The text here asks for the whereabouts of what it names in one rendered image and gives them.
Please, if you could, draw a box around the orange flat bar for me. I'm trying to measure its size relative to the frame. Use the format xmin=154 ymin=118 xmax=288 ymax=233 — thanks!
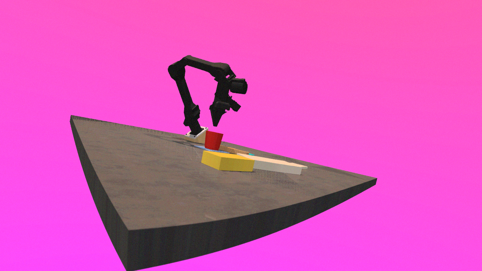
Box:
xmin=219 ymin=145 xmax=249 ymax=155

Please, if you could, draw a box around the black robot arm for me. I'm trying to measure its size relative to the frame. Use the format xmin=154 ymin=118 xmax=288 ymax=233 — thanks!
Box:
xmin=168 ymin=55 xmax=248 ymax=135

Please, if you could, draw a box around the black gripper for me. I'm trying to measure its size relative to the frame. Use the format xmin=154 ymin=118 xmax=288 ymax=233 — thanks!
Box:
xmin=209 ymin=90 xmax=230 ymax=127

